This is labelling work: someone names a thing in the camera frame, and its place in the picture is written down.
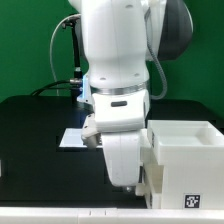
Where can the white drawer cabinet box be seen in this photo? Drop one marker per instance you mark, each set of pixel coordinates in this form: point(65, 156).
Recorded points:
point(192, 156)

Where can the black camera stand pole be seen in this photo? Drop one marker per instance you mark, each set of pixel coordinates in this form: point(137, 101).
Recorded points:
point(76, 81)

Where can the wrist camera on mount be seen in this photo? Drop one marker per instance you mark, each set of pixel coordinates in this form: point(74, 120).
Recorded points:
point(89, 134)

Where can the white drawer with knob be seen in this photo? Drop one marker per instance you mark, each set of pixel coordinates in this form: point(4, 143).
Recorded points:
point(150, 185)

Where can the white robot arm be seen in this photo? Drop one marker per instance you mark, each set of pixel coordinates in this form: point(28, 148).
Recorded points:
point(119, 38)

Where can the fiducial marker sheet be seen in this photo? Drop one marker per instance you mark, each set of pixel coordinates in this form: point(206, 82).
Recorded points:
point(72, 138)

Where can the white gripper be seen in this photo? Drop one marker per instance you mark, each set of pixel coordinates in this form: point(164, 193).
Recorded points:
point(122, 156)

